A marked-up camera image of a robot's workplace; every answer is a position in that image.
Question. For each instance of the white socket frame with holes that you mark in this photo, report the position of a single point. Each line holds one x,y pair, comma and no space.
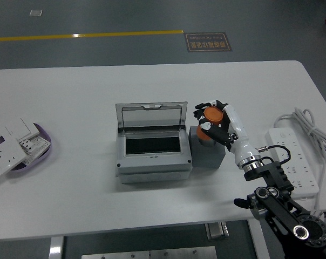
40,145

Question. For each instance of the white power strip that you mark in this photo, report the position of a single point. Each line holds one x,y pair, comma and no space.
303,167

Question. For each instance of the grey metal base plate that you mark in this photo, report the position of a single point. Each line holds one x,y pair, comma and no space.
149,253

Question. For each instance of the grey box with clear lid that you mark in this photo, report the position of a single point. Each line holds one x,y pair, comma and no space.
152,167

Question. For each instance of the brown floor sign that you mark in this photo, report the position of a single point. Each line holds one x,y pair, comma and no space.
207,42

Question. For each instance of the small metal floor plate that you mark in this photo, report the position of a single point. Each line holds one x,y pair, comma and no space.
35,12

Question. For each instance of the white wall switch plate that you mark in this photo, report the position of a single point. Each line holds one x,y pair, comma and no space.
20,128

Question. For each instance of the purple tray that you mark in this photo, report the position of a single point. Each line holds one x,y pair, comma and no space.
41,159

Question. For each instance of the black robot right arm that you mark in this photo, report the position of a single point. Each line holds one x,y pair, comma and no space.
276,207

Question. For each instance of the large white wall socket panel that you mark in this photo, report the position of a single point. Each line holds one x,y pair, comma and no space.
6,159

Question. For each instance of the orange cylinder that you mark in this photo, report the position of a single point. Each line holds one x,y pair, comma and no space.
213,115

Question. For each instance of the grey metal table bracket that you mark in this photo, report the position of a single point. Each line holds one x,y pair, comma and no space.
217,230

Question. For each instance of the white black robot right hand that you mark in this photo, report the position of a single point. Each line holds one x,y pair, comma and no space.
240,135

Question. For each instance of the small white socket insert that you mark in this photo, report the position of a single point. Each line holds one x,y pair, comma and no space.
26,145

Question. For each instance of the grey cube with round hole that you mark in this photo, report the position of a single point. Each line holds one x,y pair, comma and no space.
206,157

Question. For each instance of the white table leg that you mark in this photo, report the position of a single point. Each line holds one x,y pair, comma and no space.
55,248
258,242

